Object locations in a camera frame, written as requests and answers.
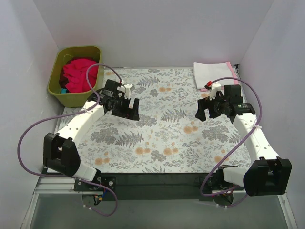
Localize bright red t shirt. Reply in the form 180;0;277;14
62;59;100;93

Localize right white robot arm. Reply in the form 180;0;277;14
195;82;292;196

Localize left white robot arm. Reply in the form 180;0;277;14
43;80;139;191

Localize folded pink t shirt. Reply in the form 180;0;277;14
199;61;240;93

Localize olive green plastic bin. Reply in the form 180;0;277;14
47;45;102;108

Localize floral patterned table mat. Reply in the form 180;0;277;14
77;68;251;173

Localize teal cloth in bin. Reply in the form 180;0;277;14
61;88;69;94

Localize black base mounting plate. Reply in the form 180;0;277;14
73;173;245;202

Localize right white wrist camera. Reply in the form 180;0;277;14
204;81;222;100

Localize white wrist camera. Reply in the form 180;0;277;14
204;81;222;100
120;84;135;99

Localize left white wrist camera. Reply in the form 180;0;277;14
120;84;135;99

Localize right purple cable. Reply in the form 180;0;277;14
199;76;264;208

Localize purple cable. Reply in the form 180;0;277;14
18;63;127;217
199;76;264;208

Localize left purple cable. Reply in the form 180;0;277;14
18;63;127;217

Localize aluminium frame rail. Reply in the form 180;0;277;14
34;167;83;194

